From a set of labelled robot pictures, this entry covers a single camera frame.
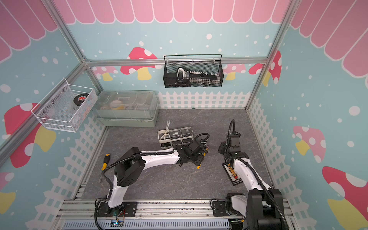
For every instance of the yellow black screwdriver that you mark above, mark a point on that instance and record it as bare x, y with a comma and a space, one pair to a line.
106, 161

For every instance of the socket bit set holder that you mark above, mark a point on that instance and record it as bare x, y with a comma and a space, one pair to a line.
195, 78

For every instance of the white wire wall basket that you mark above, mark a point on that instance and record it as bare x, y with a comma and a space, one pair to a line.
57, 111

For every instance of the green storage box clear lid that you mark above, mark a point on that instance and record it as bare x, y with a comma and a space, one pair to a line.
127, 108

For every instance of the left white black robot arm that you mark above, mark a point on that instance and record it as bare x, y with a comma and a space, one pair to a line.
126, 171

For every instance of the beige toothbrush holder rack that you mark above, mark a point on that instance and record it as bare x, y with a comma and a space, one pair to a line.
179, 136

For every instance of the black red tape roll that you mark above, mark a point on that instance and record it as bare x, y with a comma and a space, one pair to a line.
79, 99

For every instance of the black wire wall basket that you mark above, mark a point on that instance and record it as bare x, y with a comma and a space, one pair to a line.
198, 70

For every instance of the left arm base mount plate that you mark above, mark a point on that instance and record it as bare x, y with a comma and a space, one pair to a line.
126, 209

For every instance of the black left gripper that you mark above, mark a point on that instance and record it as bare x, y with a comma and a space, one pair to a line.
200, 160

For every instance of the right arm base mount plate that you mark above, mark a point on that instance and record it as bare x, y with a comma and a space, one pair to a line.
220, 209

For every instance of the beige toothbrush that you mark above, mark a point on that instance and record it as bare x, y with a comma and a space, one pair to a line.
168, 123

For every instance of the yellow toothbrush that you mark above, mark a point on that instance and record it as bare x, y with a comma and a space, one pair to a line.
201, 158

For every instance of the grey toothbrush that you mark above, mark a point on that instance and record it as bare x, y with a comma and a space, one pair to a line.
165, 133

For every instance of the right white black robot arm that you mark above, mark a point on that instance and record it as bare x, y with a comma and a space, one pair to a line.
262, 207

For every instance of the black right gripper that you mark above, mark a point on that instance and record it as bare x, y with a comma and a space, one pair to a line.
221, 149

